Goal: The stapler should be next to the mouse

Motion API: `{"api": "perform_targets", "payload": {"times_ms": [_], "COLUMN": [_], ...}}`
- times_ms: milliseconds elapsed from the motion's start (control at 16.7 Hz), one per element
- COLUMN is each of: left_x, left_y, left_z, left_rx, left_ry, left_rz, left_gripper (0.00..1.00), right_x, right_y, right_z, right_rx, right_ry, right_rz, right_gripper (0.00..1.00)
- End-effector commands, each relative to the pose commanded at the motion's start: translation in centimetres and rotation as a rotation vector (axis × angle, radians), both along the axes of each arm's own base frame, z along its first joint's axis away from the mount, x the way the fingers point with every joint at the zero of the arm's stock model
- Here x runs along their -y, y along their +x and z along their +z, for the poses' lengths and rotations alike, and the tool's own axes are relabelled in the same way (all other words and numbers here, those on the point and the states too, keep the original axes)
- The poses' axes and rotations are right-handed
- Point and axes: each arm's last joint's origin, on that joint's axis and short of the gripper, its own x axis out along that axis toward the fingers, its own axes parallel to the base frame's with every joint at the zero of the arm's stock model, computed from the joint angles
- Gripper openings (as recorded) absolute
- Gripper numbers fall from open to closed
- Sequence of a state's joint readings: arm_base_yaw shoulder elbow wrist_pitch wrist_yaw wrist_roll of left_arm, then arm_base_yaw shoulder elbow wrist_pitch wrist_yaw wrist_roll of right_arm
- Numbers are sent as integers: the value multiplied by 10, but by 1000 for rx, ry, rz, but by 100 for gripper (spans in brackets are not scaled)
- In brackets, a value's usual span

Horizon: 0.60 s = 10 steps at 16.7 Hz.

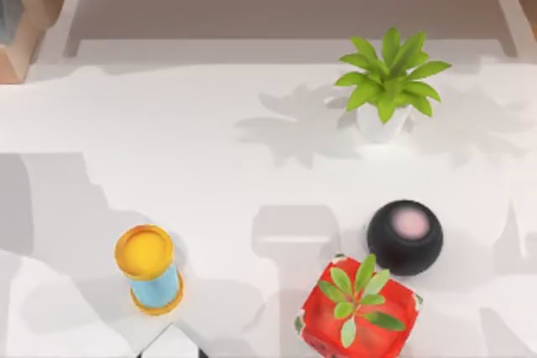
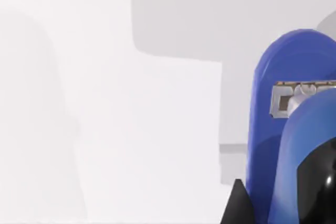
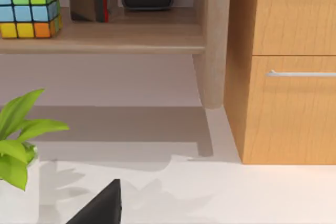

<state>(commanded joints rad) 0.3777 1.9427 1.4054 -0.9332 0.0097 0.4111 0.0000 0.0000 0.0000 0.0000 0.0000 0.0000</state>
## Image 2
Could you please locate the blue and black stapler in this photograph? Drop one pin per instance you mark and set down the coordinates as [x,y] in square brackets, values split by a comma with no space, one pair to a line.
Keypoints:
[265,140]

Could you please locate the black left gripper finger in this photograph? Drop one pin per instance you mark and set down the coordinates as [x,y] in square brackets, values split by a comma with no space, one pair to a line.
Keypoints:
[236,208]

